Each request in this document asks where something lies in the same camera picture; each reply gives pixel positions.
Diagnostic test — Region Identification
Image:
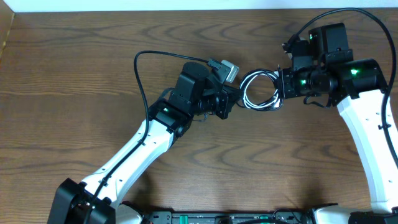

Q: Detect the black USB cable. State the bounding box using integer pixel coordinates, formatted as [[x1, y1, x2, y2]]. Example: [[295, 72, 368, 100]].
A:
[[238, 68, 284, 112]]

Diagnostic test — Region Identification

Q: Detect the white USB cable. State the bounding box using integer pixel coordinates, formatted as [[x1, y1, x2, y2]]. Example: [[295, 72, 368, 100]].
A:
[[239, 70, 282, 110]]

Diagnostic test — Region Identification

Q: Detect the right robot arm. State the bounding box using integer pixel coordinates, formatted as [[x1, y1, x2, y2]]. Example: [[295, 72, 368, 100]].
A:
[[277, 23, 397, 223]]

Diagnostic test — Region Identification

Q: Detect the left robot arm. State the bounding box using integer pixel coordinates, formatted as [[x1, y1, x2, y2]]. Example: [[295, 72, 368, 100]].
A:
[[48, 60, 241, 223]]

